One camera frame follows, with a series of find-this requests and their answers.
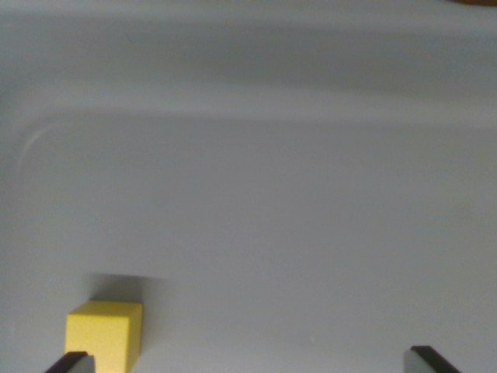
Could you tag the yellow cube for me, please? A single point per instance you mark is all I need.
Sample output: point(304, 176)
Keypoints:
point(108, 334)

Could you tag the grey plastic bin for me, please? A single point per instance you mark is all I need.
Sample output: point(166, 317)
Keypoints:
point(272, 175)

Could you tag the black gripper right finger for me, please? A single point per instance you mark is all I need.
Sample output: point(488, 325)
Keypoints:
point(425, 361)

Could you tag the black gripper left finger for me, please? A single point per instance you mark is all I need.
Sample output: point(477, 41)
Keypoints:
point(74, 363)

